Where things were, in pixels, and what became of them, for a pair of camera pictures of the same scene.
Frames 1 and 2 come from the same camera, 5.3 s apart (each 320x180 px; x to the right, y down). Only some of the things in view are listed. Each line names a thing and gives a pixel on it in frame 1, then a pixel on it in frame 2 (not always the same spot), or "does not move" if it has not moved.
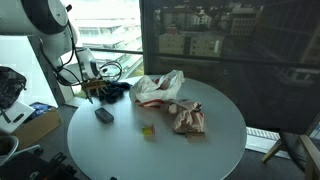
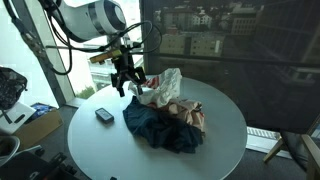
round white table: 125,140 does not move
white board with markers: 14,116 does not move
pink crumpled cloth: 188,118 does not move
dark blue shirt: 115,92 -> 159,128
